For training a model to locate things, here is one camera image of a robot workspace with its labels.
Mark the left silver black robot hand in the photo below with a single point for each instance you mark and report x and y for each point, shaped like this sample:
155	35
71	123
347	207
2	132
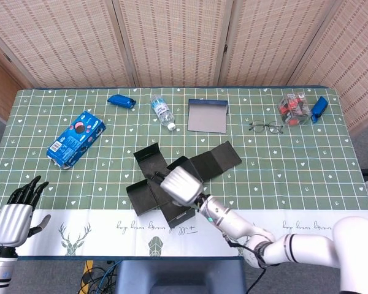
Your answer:
13	223

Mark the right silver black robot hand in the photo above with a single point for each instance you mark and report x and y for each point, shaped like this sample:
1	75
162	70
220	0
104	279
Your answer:
181	185

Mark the black foldable paper box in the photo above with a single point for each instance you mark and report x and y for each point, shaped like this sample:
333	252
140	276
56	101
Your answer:
214	162

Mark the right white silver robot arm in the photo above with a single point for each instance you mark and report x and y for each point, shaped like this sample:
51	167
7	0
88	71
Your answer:
309	248

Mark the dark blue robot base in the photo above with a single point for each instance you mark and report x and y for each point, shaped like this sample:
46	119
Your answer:
178	275

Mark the blue cookie package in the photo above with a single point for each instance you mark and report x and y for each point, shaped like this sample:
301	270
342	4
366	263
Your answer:
76	137

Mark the clear jar with red items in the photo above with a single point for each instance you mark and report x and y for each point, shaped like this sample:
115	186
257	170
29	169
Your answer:
294	108

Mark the clear plastic water bottle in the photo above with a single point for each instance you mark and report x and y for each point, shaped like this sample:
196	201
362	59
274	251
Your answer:
163	111

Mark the green checked tablecloth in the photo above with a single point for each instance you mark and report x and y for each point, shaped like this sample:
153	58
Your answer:
263	190

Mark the blue foil snack packet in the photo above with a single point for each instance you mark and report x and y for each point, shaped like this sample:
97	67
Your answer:
319	107
119	100

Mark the woven bamboo screen panel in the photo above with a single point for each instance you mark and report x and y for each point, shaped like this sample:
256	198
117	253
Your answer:
270	39
64	39
174	39
355	61

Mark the thin black frame eyeglasses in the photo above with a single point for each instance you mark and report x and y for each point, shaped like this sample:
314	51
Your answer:
258	126

